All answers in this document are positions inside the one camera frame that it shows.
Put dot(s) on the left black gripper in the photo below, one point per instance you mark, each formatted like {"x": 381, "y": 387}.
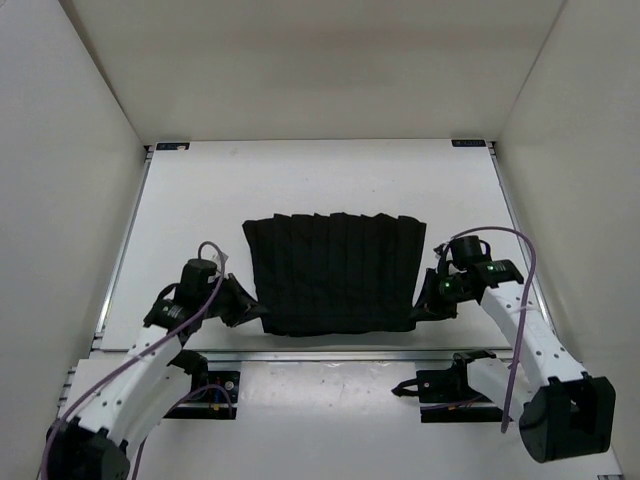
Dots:
{"x": 245, "y": 306}

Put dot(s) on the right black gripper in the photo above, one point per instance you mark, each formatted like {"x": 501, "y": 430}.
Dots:
{"x": 428, "y": 302}

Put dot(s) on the black skirt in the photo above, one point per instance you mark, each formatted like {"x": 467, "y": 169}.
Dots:
{"x": 335, "y": 274}

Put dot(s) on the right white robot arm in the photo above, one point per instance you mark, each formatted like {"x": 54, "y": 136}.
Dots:
{"x": 560, "y": 409}

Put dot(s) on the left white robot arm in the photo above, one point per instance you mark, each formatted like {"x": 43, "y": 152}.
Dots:
{"x": 102, "y": 434}

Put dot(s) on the right blue corner label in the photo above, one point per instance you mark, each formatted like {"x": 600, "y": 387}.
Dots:
{"x": 468, "y": 143}

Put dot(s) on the blue corner label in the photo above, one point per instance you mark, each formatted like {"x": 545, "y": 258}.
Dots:
{"x": 172, "y": 146}
{"x": 468, "y": 143}

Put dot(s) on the left blue corner label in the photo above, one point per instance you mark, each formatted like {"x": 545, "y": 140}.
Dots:
{"x": 172, "y": 146}

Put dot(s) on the aluminium front rail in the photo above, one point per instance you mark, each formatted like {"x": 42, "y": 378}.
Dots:
{"x": 330, "y": 356}

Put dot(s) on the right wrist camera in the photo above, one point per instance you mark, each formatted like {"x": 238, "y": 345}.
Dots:
{"x": 460, "y": 253}

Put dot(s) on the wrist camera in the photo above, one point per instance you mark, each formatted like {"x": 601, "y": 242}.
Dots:
{"x": 460, "y": 253}
{"x": 197, "y": 280}

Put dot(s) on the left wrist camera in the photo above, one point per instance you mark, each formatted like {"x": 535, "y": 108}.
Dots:
{"x": 197, "y": 280}

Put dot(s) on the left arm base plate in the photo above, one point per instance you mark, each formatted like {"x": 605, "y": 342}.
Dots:
{"x": 214, "y": 394}

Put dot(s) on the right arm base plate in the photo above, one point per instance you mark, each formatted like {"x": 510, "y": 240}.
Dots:
{"x": 444, "y": 396}

